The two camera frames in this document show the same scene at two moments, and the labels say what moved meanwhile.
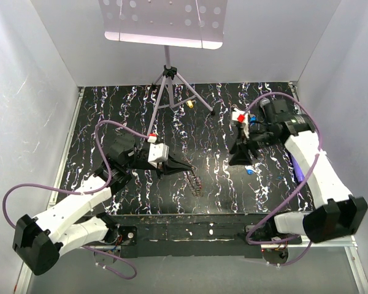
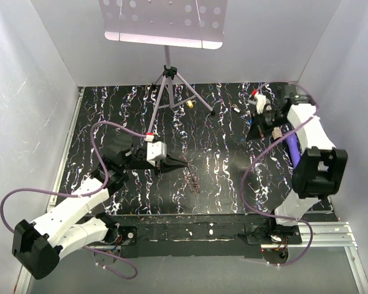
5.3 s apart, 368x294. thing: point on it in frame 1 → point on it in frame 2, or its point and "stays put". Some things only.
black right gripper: [241, 157] → [257, 130]
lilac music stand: [193, 24] stays put
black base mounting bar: [199, 236] stays put
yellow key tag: [189, 103] stays put
